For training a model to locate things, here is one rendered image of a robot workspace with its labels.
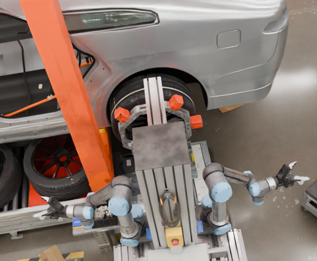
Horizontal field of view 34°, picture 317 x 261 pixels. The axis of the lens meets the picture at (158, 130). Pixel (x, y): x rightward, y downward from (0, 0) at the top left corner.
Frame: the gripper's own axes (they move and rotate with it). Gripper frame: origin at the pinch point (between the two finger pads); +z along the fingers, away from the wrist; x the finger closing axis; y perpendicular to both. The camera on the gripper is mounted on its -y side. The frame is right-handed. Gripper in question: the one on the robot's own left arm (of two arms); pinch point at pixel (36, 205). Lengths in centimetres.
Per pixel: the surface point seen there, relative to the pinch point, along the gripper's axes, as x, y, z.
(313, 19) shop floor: 343, 78, -188
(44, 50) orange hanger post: 36, -91, -16
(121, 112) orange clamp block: 89, 0, -34
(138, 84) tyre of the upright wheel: 111, -8, -43
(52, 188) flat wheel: 66, 66, 27
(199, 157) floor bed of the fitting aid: 140, 98, -82
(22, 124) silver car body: 90, 19, 48
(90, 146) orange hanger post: 50, -3, -22
